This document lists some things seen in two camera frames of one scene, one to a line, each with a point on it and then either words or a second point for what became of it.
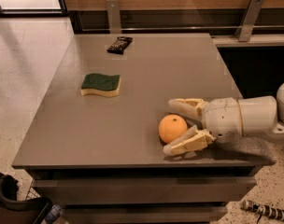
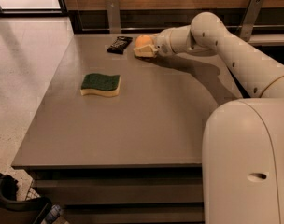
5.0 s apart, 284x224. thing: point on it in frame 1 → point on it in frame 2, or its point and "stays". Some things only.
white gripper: [221, 117] → [163, 45]
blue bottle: [55, 210] stays
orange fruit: [171, 127] → [143, 40]
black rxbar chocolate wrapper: [120, 45] stays
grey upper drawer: [156, 189] stays
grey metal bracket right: [249, 17] stays
